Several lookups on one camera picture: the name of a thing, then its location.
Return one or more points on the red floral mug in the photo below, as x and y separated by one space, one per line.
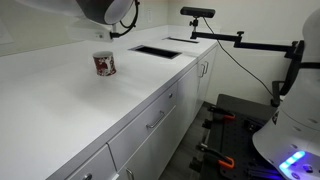
104 63

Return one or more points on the white base cabinet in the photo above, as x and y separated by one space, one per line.
156 126

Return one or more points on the black counter cutout slot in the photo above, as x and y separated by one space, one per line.
155 51

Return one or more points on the black breadboard robot table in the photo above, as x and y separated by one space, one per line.
233 133

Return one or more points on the white wall outlet plate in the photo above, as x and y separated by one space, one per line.
149 15

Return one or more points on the black stereo camera bar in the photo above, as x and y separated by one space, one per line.
197 12

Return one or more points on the dark table bracket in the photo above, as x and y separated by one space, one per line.
254 124

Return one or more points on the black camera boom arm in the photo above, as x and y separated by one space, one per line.
253 45

